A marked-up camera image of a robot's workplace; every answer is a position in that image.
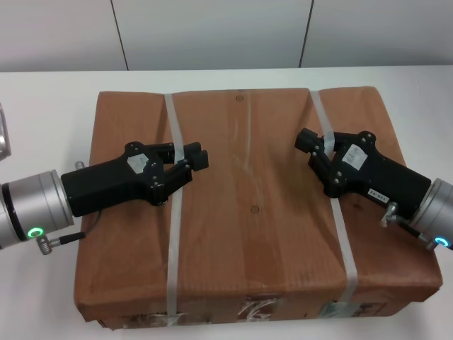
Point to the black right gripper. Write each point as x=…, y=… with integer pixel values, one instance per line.
x=375, y=177

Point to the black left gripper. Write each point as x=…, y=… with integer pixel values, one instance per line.
x=106, y=184

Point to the brown cardboard box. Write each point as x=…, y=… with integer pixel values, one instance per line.
x=255, y=241

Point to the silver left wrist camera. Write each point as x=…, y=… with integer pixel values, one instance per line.
x=3, y=134

